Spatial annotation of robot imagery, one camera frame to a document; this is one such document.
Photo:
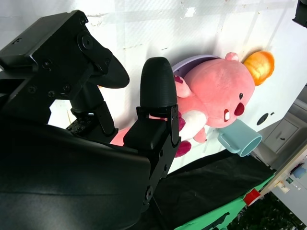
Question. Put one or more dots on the white cabinet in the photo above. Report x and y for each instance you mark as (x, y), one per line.
(283, 134)

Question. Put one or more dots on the white board frame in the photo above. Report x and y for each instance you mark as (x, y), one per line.
(285, 175)

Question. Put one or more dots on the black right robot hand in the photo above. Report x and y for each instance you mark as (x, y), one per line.
(60, 167)

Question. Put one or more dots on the pink plush doll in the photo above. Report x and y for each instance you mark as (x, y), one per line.
(216, 91)

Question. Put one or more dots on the black cloth backdrop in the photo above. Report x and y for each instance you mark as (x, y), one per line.
(204, 187)

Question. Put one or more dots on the lilac plastic plate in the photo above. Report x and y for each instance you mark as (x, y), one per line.
(189, 63)

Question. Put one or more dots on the teal plastic mug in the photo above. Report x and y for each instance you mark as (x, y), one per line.
(239, 136)

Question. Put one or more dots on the red block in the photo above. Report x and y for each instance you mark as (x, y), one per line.
(251, 197)

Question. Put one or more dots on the green cloth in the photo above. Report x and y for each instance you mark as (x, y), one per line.
(216, 213)

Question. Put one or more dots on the orange striped pumpkin toy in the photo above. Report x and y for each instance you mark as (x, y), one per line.
(261, 65)

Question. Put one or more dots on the dark green foliage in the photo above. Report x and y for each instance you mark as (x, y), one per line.
(268, 215)

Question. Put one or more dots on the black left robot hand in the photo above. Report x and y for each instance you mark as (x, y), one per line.
(301, 12)

